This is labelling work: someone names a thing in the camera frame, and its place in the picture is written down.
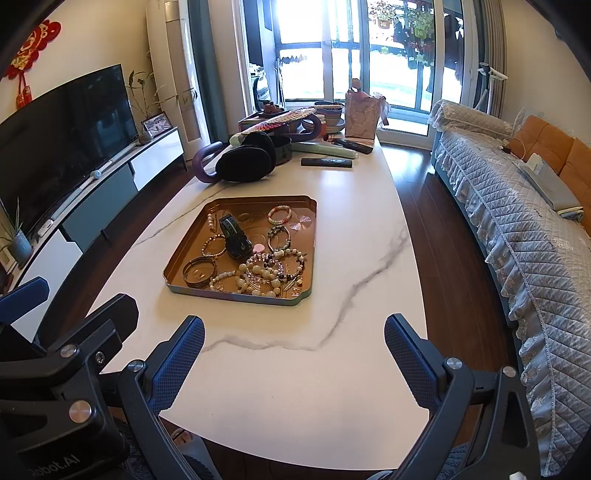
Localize small photo frame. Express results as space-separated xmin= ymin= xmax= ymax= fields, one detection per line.
xmin=141 ymin=112 xmax=174 ymax=136

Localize black cylinder cup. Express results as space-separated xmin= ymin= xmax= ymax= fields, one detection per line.
xmin=272 ymin=135 xmax=293 ymax=166

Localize black earmuffs purple headband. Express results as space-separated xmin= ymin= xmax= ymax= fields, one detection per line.
xmin=192 ymin=113 xmax=323 ymax=184

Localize thin wire bangle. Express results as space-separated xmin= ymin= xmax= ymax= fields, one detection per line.
xmin=182 ymin=257 xmax=218 ymax=289

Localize black perforated wristband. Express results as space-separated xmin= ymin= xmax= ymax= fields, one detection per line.
xmin=219 ymin=215 xmax=253 ymax=260

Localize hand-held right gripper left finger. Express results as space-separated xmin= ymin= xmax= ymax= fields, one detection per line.
xmin=116 ymin=315 xmax=223 ymax=480

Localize grey quilted sofa cover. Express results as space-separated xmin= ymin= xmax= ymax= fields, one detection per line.
xmin=427 ymin=99 xmax=591 ymax=477

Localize pearl bead bracelet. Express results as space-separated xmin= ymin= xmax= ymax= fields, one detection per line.
xmin=209 ymin=270 xmax=250 ymax=294

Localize small grey potted plant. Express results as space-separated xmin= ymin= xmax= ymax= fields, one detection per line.
xmin=0 ymin=198 xmax=34 ymax=269

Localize pile of mixed bracelets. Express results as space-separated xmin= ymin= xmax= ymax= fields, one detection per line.
xmin=201 ymin=205 xmax=309 ymax=297

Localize green curtain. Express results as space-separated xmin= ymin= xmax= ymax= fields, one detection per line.
xmin=187 ymin=0 xmax=230 ymax=145

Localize orange sofa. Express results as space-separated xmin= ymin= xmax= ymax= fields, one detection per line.
xmin=510 ymin=115 xmax=591 ymax=205

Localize pink gift bag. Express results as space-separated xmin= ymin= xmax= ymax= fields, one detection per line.
xmin=344 ymin=89 xmax=391 ymax=140

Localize patterned woven hand fan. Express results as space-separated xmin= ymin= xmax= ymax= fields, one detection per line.
xmin=231 ymin=107 xmax=320 ymax=139

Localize white standing air conditioner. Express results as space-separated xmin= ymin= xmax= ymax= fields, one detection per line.
xmin=147 ymin=0 xmax=211 ymax=145

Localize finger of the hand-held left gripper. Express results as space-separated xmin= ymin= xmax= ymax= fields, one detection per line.
xmin=0 ymin=277 xmax=51 ymax=364
xmin=32 ymin=294 xmax=139 ymax=385

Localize flat screen television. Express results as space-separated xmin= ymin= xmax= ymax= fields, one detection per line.
xmin=0 ymin=65 xmax=139 ymax=237

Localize red knot wall decoration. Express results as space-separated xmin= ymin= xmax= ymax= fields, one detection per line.
xmin=4 ymin=19 xmax=63 ymax=110

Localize pale green stick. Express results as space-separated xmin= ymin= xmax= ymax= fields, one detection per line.
xmin=230 ymin=131 xmax=360 ymax=160

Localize gold metal tray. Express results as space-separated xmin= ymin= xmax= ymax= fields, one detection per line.
xmin=163 ymin=196 xmax=319 ymax=309

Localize dark slim object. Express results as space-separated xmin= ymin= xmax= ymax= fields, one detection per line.
xmin=330 ymin=138 xmax=375 ymax=155

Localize white floor stand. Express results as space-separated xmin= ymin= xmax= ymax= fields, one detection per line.
xmin=475 ymin=62 xmax=509 ymax=114

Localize hanging balcony plants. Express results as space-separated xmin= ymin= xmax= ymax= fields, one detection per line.
xmin=369 ymin=0 xmax=437 ymax=70

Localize potted bamboo plant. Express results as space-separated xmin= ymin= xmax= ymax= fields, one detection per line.
xmin=124 ymin=69 xmax=197 ymax=145

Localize grey curtain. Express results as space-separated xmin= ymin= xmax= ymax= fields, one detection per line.
xmin=480 ymin=0 xmax=511 ymax=117

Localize grey flat box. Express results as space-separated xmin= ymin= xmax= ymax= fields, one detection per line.
xmin=517 ymin=154 xmax=585 ymax=216

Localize white grey television cabinet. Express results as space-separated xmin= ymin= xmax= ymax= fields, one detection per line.
xmin=0 ymin=126 xmax=188 ymax=296

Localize glass balcony door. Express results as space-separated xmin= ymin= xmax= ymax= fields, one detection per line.
xmin=240 ymin=0 xmax=485 ymax=137

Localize white rod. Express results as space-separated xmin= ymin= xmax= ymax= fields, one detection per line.
xmin=50 ymin=138 xmax=139 ymax=223

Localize stack of grey bowls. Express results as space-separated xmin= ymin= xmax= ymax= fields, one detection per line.
xmin=301 ymin=102 xmax=346 ymax=133

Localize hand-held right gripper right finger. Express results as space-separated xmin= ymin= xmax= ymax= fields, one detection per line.
xmin=384 ymin=314 xmax=542 ymax=480

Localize dark red box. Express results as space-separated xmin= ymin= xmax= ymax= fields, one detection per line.
xmin=238 ymin=111 xmax=278 ymax=136

